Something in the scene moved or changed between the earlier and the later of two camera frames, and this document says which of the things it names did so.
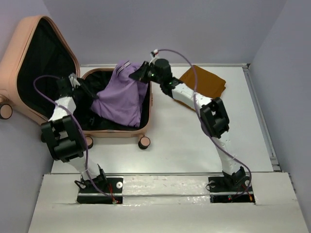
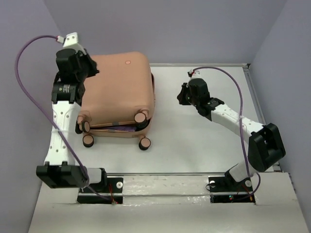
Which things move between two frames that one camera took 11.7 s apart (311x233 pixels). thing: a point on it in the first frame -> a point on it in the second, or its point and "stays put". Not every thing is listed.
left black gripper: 83,85 -> 88,58
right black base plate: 221,191 stays put
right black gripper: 141,74 -> 181,95
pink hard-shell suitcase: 40,77 -> 118,100
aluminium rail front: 162,174 stays put
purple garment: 121,100 -> 121,128
